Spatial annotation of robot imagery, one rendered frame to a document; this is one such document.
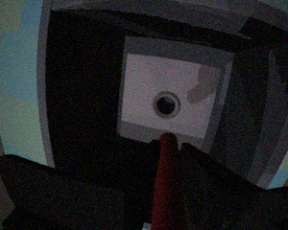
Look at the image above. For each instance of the dark red peg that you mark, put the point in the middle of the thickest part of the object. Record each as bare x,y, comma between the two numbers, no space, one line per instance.
168,200

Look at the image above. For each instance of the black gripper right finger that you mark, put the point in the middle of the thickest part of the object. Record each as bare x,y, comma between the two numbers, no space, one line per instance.
215,198

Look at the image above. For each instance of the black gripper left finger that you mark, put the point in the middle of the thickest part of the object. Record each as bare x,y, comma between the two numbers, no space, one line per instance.
117,199

